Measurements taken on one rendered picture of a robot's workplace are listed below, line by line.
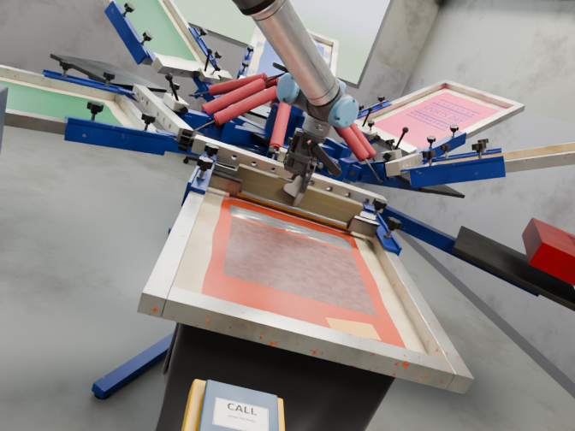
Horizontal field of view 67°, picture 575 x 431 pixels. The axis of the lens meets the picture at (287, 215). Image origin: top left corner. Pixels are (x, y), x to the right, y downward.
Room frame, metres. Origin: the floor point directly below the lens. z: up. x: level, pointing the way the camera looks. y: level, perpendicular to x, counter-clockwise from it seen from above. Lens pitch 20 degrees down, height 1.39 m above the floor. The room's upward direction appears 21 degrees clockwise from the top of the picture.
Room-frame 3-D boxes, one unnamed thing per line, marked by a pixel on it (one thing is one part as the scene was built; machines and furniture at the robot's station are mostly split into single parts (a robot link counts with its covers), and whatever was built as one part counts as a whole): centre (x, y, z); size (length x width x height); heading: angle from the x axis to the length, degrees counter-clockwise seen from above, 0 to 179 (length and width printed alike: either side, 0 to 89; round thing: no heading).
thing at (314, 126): (1.21, 0.01, 1.23); 0.08 x 0.08 x 0.05
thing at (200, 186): (1.19, 0.27, 0.98); 0.30 x 0.05 x 0.07; 11
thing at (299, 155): (1.21, 0.02, 1.15); 0.09 x 0.08 x 0.12; 101
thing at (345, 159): (2.04, 0.15, 0.99); 0.82 x 0.79 x 0.12; 11
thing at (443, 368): (1.00, -0.05, 0.97); 0.79 x 0.58 x 0.04; 11
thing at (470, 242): (1.82, -0.49, 0.91); 1.34 x 0.41 x 0.08; 71
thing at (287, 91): (1.13, 0.07, 1.31); 0.11 x 0.11 x 0.08; 46
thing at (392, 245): (1.29, -0.28, 0.98); 0.30 x 0.05 x 0.07; 11
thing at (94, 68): (2.26, 0.78, 0.91); 1.34 x 0.41 x 0.08; 71
